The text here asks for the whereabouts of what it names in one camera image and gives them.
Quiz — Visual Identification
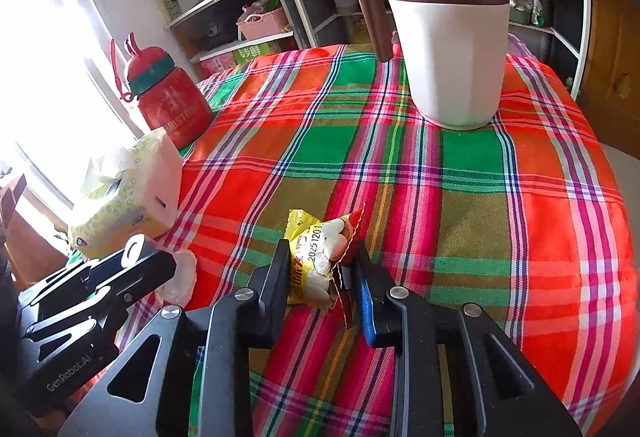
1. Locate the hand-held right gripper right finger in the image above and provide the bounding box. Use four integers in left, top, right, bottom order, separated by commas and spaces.
350, 242, 583, 437

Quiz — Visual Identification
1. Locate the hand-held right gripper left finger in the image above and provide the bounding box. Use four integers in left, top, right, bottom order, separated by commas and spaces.
60, 239, 292, 437

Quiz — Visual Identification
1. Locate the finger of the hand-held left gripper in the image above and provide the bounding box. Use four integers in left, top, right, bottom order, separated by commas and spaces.
24, 289, 134, 364
20, 233, 178, 324

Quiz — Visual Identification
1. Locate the clear plastic bag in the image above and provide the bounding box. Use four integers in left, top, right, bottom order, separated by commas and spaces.
155, 248, 198, 308

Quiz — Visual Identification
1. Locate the yellow and red snack packet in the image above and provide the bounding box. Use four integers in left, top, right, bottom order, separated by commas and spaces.
285, 208, 366, 330

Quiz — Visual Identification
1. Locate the yellow tissue pack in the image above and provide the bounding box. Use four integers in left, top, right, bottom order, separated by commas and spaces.
67, 127, 183, 260

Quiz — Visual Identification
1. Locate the wooden chair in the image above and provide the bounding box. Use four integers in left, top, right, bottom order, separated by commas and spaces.
0, 172, 71, 288

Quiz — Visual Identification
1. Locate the red water bottle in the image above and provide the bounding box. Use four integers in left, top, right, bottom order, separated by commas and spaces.
110, 32, 213, 149

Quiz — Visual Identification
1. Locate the window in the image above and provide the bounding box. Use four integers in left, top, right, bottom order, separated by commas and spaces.
0, 0, 146, 218

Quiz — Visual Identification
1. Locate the pink printed box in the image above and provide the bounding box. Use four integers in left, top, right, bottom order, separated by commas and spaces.
199, 53, 237, 78

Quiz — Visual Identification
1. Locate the green printed box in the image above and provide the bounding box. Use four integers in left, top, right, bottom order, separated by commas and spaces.
234, 38, 283, 66

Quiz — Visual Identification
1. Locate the black round cooker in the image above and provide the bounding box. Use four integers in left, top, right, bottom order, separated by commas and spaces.
187, 20, 238, 58

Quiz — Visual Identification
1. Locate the pink plastic basket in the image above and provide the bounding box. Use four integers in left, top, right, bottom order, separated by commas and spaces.
237, 6, 291, 40

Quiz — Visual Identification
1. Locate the brown and white mug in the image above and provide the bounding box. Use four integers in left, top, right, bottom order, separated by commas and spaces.
351, 0, 512, 132

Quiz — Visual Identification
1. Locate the yellowed power strip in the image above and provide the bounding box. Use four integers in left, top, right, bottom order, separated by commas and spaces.
156, 0, 182, 22

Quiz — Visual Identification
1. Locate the wooden door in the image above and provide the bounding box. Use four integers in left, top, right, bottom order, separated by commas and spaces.
575, 0, 640, 153

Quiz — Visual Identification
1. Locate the black rectangular appliance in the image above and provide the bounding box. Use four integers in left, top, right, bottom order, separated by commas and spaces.
547, 0, 583, 35

